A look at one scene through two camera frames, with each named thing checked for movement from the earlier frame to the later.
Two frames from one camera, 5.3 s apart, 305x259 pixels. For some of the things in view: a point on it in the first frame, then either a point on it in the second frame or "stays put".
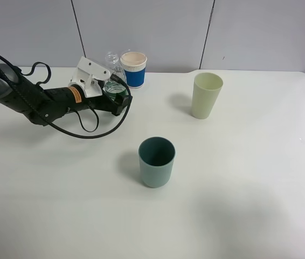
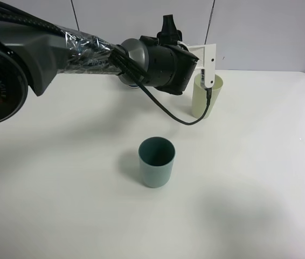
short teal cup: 157,156 stays put
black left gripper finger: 123,102 -> 169,34
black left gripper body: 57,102 -> 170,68
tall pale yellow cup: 207,87 stays put
